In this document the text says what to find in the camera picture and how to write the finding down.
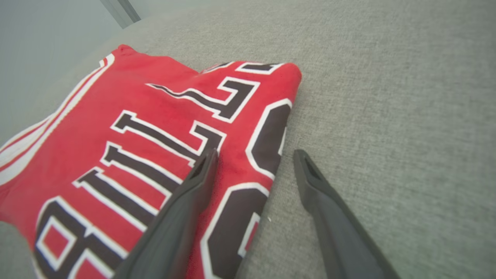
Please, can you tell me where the grey metal frame post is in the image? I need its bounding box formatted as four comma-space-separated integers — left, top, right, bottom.
100, 0, 141, 29

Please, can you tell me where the red Bulls basketball jersey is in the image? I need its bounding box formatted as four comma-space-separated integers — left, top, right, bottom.
0, 44, 303, 279

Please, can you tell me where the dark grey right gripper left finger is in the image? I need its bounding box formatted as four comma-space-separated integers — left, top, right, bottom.
112, 148, 219, 279

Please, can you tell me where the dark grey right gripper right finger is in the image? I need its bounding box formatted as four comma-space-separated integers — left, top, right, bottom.
293, 150, 401, 279

